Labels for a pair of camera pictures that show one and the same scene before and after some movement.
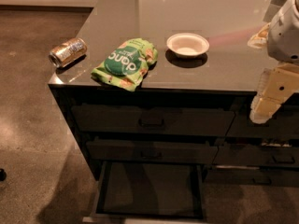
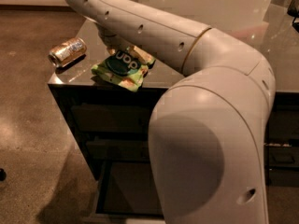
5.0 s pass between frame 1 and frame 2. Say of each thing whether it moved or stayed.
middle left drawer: stayed
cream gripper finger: moved
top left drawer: stayed
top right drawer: stayed
